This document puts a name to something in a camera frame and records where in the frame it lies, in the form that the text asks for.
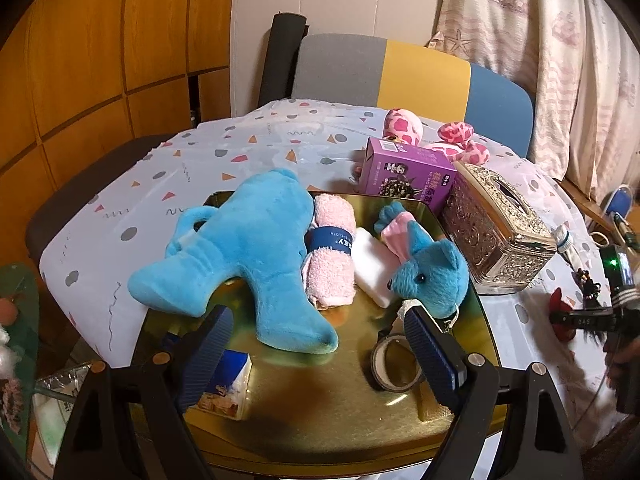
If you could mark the grey yellow blue chair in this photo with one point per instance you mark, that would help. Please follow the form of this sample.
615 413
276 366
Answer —
425 75

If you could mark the person's right hand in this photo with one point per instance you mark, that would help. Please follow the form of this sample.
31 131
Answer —
625 351

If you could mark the blue tissue packet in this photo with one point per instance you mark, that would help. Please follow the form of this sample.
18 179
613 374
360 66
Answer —
232 385

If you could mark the small blue plush elephant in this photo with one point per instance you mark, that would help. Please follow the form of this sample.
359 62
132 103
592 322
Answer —
430 275

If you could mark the red dressed plush doll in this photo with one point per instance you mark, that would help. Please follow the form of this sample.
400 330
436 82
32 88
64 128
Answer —
557 305

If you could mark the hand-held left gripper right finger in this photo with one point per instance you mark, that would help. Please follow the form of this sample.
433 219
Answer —
430 355

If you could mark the purple cardboard box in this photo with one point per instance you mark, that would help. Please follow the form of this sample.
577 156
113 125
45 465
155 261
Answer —
400 170

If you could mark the pink spotted plush toy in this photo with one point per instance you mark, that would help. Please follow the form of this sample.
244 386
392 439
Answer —
402 127

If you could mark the glass side table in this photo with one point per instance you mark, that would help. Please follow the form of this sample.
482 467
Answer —
22 310

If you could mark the cream towel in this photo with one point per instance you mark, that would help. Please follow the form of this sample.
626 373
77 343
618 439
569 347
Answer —
370 265

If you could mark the white small bottle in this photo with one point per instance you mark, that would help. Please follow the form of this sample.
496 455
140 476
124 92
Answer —
565 240

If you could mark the tape roll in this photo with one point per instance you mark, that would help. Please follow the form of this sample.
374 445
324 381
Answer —
380 375

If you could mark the clear plastic bag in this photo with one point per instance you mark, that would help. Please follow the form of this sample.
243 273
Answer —
55 410

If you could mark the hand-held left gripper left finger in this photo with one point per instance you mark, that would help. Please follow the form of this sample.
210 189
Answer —
205 360

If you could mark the ornate silver tissue box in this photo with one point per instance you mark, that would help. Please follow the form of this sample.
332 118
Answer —
490 230

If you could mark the gold tray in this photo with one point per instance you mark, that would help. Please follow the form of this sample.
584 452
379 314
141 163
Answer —
325 410

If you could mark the black chair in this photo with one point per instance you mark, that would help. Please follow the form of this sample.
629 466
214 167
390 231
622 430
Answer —
75 185

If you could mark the large blue plush toy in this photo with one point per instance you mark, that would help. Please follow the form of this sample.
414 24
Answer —
250 240

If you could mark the pink printed curtain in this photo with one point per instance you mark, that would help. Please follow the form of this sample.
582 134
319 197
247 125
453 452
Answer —
550 35

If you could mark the pink towel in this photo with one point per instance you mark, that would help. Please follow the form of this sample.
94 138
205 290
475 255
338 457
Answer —
332 215

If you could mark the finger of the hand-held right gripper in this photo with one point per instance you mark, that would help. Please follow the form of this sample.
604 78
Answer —
585 320

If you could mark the black padded post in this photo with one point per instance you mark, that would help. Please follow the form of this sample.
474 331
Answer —
282 60

